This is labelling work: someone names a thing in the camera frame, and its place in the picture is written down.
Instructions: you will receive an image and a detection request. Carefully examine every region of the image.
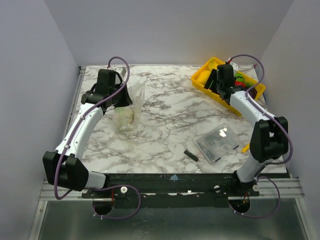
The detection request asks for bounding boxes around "white toy cauliflower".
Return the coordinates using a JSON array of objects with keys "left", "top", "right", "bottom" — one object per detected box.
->
[{"left": 113, "top": 106, "right": 135, "bottom": 132}]

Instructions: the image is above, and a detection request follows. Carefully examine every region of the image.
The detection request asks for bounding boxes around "clear zip top bag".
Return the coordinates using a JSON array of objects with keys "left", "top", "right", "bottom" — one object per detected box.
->
[{"left": 112, "top": 83, "right": 145, "bottom": 133}]

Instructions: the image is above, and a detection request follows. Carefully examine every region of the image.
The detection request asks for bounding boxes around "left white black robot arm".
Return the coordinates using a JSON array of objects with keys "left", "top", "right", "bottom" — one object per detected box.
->
[{"left": 42, "top": 67, "right": 133, "bottom": 198}]

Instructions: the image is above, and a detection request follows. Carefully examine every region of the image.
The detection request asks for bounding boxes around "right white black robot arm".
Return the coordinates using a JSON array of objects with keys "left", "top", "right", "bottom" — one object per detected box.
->
[{"left": 204, "top": 64, "right": 293, "bottom": 196}]

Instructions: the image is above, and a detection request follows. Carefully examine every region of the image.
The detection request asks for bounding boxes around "clear bag of screws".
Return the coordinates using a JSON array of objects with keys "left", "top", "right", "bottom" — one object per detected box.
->
[{"left": 195, "top": 124, "right": 241, "bottom": 164}]

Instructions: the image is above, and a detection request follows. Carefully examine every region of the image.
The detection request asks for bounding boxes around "yellow toy mango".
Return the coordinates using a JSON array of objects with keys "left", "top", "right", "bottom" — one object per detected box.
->
[{"left": 196, "top": 70, "right": 211, "bottom": 85}]

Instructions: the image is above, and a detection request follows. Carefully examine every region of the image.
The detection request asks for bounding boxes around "green toy watermelon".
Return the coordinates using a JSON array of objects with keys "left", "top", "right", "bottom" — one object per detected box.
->
[{"left": 234, "top": 72, "right": 245, "bottom": 83}]

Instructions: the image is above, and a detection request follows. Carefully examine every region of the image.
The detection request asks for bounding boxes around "yellow toy banana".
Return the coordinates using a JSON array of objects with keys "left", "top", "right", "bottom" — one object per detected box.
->
[{"left": 208, "top": 57, "right": 219, "bottom": 72}]

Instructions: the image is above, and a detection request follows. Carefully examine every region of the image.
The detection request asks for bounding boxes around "dark purple toy fruit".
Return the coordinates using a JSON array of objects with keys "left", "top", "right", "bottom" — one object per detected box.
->
[{"left": 248, "top": 88, "right": 258, "bottom": 99}]

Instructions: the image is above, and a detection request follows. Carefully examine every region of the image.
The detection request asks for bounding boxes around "small yellow object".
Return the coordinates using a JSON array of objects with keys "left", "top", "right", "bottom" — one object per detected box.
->
[{"left": 241, "top": 143, "right": 250, "bottom": 153}]

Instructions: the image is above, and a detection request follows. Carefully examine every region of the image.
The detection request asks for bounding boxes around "black comb-like part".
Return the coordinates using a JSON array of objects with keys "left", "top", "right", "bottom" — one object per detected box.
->
[{"left": 183, "top": 149, "right": 199, "bottom": 162}]

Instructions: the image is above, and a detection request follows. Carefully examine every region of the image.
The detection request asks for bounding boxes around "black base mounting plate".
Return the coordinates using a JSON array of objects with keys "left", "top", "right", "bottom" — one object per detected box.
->
[{"left": 82, "top": 173, "right": 259, "bottom": 209}]

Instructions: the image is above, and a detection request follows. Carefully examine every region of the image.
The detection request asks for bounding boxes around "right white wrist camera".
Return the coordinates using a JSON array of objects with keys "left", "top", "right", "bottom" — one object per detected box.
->
[{"left": 225, "top": 59, "right": 239, "bottom": 73}]

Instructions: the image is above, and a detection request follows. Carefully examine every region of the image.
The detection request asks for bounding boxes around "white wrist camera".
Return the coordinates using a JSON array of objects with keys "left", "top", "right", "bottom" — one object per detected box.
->
[
  {"left": 109, "top": 66, "right": 127, "bottom": 76},
  {"left": 225, "top": 59, "right": 239, "bottom": 73}
]

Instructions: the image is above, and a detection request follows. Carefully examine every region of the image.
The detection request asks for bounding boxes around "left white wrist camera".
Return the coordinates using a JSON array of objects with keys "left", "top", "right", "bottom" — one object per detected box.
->
[{"left": 109, "top": 66, "right": 127, "bottom": 76}]

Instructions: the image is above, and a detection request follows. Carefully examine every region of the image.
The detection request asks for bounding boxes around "aluminium extrusion rail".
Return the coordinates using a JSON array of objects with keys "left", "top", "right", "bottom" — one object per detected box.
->
[{"left": 257, "top": 178, "right": 305, "bottom": 199}]

